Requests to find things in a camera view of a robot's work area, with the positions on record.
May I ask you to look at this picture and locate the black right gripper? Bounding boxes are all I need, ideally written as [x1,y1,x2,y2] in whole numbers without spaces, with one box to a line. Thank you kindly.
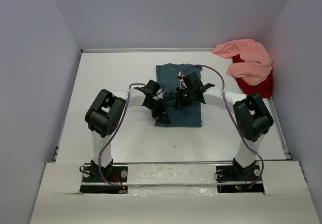
[174,86,194,108]

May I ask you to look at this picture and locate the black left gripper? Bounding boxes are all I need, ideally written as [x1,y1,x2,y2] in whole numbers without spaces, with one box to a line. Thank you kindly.
[144,99,170,125]

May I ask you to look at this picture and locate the teal blue t shirt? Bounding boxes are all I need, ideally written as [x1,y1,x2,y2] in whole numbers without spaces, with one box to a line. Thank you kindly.
[155,63,202,127]

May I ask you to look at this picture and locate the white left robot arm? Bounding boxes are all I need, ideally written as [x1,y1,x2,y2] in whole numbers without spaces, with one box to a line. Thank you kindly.
[85,80,170,181]

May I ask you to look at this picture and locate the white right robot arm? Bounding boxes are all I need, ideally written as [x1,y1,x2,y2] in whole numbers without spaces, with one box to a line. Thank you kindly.
[175,72,274,180]

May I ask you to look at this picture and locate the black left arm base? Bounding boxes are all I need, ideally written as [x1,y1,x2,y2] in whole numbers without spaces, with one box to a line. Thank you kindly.
[79,164,128,194]

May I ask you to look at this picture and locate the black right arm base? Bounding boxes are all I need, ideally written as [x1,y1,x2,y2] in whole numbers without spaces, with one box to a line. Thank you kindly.
[214,160,265,194]

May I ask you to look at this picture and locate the pink t shirt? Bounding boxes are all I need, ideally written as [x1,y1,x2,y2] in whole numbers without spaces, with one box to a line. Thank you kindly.
[211,39,272,86]

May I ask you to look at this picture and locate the red t shirt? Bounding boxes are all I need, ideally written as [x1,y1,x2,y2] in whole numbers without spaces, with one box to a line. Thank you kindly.
[231,53,274,98]

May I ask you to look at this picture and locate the metal front table rail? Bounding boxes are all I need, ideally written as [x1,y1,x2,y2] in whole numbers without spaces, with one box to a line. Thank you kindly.
[113,160,232,165]

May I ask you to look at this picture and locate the metal table rail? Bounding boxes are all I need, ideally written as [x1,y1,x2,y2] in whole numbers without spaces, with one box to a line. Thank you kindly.
[80,48,212,53]
[113,160,232,165]

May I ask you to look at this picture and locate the metal right side rail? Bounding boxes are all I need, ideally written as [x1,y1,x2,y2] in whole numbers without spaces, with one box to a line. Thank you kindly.
[267,97,293,161]

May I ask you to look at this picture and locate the metal back table rail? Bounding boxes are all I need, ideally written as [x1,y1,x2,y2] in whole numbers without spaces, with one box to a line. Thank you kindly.
[80,48,212,53]

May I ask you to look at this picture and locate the metal left side rail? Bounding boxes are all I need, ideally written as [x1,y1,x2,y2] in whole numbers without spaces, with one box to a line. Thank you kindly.
[52,134,62,163]

